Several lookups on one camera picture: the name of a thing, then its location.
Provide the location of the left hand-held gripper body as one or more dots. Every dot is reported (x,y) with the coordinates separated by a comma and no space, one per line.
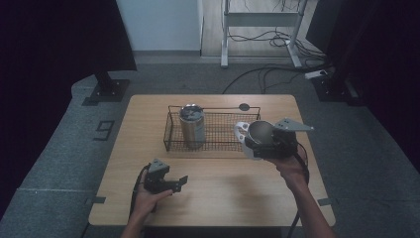
(157,180)

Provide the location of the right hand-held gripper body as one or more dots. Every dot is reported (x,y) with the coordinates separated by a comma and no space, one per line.
(282,142)

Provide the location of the steel tumbler with lid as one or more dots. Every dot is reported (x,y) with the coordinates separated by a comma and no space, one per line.
(192,127)

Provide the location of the person's left hand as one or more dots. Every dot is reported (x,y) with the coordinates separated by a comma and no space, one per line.
(147,201)

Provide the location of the person's right hand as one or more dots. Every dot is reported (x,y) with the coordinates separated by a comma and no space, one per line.
(290,168)

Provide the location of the black round table grommet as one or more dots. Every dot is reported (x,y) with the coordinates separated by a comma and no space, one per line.
(244,106)

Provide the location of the grey tape strip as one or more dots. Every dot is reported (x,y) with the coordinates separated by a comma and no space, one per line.
(325,201)
(96,200)

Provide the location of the black stand base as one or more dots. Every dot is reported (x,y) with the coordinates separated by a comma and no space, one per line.
(109,91)
(333,89)

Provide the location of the white power strip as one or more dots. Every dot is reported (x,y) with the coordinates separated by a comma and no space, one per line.
(315,74)

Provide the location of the black curtain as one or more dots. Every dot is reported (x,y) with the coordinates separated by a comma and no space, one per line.
(49,66)
(379,59)

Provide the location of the white metal desk frame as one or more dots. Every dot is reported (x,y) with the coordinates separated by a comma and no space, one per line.
(261,19)

